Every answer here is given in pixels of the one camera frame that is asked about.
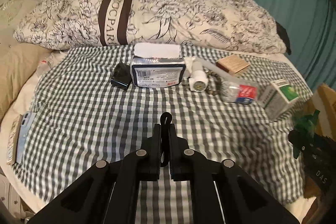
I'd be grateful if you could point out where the teal curtain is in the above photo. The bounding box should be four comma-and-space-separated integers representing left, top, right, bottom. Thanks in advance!
254, 0, 335, 90

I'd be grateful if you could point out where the clear bag red label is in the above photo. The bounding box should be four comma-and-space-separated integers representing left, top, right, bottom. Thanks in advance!
220, 77, 259, 105

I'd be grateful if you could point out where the white drawer cabinet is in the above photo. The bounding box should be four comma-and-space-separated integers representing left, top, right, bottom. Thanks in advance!
0, 174, 34, 220

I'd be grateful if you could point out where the green white medicine box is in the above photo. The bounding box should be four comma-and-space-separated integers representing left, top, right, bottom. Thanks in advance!
258, 79, 299, 121

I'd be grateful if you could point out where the phone with patterned case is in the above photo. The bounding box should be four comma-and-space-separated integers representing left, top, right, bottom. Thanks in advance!
6, 114, 22, 165

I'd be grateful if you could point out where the beige pillow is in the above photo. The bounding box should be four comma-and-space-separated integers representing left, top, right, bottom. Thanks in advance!
1, 43, 52, 118

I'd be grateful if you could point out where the green gingham blanket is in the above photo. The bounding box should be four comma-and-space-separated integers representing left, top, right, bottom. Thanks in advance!
13, 46, 311, 220

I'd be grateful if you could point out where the small black box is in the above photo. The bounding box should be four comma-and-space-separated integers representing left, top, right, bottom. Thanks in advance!
110, 63, 132, 90

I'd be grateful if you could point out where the brown cardboard box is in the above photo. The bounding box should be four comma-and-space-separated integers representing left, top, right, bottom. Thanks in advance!
304, 84, 335, 198

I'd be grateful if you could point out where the green wrapper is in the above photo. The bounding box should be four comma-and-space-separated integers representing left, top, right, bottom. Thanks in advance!
293, 110, 320, 159

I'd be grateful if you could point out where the blue smartphone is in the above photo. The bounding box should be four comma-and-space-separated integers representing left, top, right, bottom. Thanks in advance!
16, 111, 36, 164

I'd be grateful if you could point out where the small wooden box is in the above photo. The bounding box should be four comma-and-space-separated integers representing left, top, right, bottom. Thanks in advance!
216, 55, 250, 76

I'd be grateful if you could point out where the wet wipes pack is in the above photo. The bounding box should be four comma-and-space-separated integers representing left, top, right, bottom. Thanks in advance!
130, 43, 186, 88

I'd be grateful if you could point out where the floral folded duvet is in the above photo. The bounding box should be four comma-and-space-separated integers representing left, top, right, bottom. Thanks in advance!
14, 0, 287, 54

